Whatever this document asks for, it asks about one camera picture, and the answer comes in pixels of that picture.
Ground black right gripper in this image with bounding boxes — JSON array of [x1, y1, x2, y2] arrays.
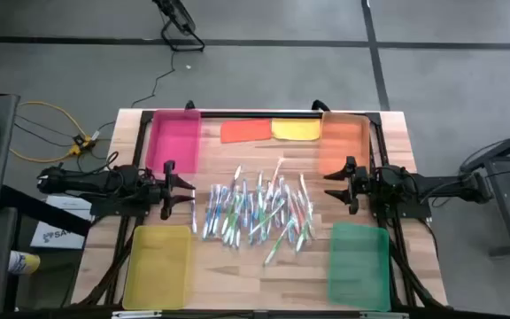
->
[[324, 155, 374, 216]]

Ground black floor fan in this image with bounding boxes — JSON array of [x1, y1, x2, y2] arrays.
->
[[151, 0, 206, 53]]

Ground green plastic bin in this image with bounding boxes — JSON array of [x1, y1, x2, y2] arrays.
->
[[328, 222, 391, 312]]

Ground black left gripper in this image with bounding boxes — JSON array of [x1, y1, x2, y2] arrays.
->
[[142, 159, 197, 222]]

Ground yellow extension cable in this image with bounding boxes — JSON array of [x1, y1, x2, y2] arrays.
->
[[0, 73, 101, 164]]

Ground yellow power strip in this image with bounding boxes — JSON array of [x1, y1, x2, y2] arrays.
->
[[69, 135, 95, 156]]

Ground pink plastic bin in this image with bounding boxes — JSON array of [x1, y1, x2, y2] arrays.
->
[[144, 109, 202, 175]]

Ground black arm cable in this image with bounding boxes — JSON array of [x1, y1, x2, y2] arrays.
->
[[75, 150, 121, 178], [431, 137, 510, 209]]

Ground yellow plastic bin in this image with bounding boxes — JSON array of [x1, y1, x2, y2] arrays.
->
[[121, 224, 193, 311]]

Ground white printed cardboard box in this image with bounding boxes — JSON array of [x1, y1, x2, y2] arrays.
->
[[30, 195, 92, 250]]

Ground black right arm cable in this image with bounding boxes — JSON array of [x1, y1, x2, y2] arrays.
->
[[431, 137, 510, 209]]

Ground orange cloth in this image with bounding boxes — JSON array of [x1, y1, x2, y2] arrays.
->
[[220, 118, 274, 144]]

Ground blue toothbrush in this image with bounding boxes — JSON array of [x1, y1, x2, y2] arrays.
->
[[210, 184, 223, 238], [247, 190, 258, 246], [217, 185, 231, 237], [241, 178, 250, 228], [202, 184, 216, 241]]

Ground black diagonal beam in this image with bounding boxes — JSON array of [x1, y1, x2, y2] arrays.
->
[[0, 184, 92, 238]]

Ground yellow cloth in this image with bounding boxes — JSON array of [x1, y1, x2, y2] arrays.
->
[[271, 118, 322, 142]]

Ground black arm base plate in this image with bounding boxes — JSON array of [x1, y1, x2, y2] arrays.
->
[[89, 194, 154, 218], [369, 194, 433, 221]]

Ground green toothbrush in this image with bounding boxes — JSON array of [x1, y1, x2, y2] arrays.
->
[[262, 218, 297, 268], [220, 194, 239, 246], [233, 185, 244, 248], [294, 212, 316, 254], [256, 170, 267, 243]]

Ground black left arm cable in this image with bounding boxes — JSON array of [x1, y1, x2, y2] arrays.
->
[[75, 150, 121, 178]]

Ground black floor cable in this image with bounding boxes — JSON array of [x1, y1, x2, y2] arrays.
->
[[130, 51, 177, 109]]

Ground orange plastic bin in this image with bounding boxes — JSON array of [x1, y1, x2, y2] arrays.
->
[[317, 111, 371, 176]]

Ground yellow white spray can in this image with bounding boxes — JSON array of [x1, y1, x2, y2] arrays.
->
[[7, 250, 42, 276]]

